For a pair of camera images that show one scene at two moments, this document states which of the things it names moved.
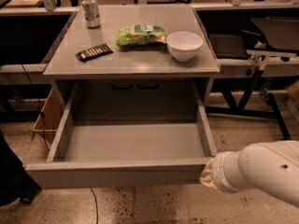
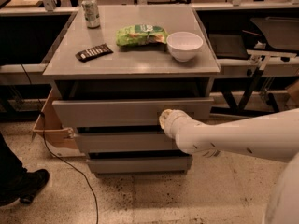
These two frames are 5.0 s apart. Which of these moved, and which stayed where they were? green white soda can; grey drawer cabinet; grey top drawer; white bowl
Moved: grey top drawer
Stayed: grey drawer cabinet; green white soda can; white bowl
